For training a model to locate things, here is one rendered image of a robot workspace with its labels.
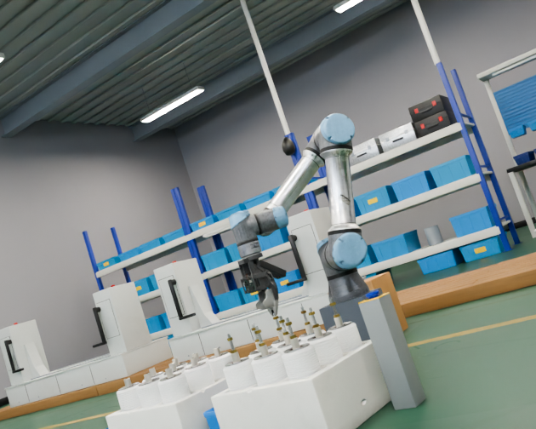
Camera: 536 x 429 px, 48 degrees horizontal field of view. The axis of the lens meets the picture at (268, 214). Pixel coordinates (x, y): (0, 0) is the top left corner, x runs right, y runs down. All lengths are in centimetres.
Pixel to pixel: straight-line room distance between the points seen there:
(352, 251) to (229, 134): 992
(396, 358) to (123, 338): 359
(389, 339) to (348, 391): 18
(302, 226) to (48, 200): 641
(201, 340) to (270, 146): 727
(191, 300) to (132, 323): 72
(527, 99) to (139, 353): 497
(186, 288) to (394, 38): 689
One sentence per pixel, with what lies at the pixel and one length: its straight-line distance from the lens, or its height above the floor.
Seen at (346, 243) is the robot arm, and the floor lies 49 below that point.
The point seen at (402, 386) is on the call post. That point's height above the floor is 6.
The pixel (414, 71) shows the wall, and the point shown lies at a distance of 1033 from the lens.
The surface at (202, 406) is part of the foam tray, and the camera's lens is 208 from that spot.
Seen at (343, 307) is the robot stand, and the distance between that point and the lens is 215.
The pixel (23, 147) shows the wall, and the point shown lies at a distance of 995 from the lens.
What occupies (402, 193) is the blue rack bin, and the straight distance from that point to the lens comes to 640.
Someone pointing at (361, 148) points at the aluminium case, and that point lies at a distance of 656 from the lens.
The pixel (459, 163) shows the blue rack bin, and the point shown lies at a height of 94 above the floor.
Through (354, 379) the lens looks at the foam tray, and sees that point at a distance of 178.
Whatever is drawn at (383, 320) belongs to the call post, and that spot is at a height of 25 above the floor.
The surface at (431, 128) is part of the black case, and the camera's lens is 632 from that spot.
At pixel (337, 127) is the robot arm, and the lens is 211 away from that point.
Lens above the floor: 46
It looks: 6 degrees up
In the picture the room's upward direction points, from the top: 18 degrees counter-clockwise
